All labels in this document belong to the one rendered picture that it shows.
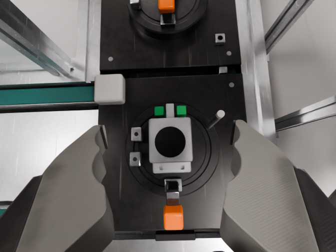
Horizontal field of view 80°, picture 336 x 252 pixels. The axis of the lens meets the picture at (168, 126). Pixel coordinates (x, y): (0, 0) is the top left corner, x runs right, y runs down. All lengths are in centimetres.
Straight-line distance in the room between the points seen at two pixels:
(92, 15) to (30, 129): 24
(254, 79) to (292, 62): 17
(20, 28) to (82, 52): 12
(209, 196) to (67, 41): 46
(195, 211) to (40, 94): 33
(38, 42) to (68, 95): 11
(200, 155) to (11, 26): 28
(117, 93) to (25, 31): 13
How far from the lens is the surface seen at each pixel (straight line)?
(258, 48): 40
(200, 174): 30
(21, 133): 48
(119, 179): 33
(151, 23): 37
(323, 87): 55
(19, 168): 47
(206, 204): 33
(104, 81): 34
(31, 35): 33
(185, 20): 37
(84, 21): 44
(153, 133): 21
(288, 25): 43
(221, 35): 38
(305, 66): 55
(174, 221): 23
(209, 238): 35
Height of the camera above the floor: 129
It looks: 80 degrees down
